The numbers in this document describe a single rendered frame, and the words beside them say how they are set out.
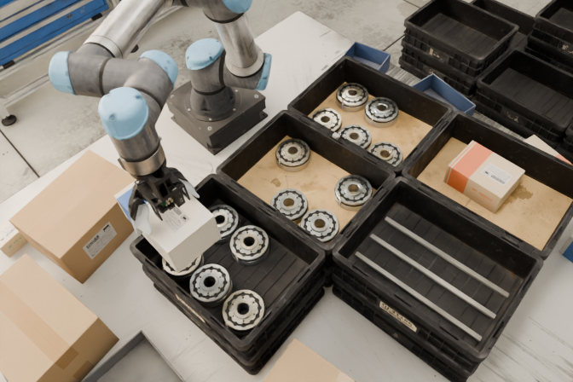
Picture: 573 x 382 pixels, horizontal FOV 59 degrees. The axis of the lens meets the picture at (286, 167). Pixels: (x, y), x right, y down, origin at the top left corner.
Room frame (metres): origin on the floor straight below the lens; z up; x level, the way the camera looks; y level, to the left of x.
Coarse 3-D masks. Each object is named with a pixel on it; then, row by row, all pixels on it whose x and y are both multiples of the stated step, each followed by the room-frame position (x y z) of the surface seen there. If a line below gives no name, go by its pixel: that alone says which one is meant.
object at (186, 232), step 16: (128, 192) 0.66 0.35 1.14; (128, 208) 0.62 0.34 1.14; (176, 208) 0.60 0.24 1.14; (192, 208) 0.60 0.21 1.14; (160, 224) 0.57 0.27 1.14; (176, 224) 0.56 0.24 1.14; (192, 224) 0.56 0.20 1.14; (208, 224) 0.56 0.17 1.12; (160, 240) 0.53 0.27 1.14; (176, 240) 0.53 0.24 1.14; (192, 240) 0.54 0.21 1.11; (208, 240) 0.56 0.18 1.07; (176, 256) 0.51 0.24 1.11; (192, 256) 0.53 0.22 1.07
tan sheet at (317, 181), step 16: (272, 160) 0.95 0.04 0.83; (320, 160) 0.93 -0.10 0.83; (256, 176) 0.90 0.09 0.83; (272, 176) 0.89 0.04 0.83; (288, 176) 0.89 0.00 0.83; (304, 176) 0.88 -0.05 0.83; (320, 176) 0.88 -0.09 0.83; (336, 176) 0.87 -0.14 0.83; (256, 192) 0.84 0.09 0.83; (272, 192) 0.84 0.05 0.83; (304, 192) 0.82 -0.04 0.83; (320, 192) 0.82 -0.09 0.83; (352, 192) 0.81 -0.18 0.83; (320, 208) 0.76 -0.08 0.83; (336, 208) 0.76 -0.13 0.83
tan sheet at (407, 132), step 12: (372, 96) 1.17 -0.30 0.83; (336, 108) 1.14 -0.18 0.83; (348, 120) 1.08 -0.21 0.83; (360, 120) 1.07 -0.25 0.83; (396, 120) 1.06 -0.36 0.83; (408, 120) 1.05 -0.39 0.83; (372, 132) 1.02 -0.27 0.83; (384, 132) 1.02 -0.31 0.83; (396, 132) 1.01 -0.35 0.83; (408, 132) 1.01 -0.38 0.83; (420, 132) 1.00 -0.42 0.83; (372, 144) 0.97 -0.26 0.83; (396, 144) 0.96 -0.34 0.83; (408, 144) 0.96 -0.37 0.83
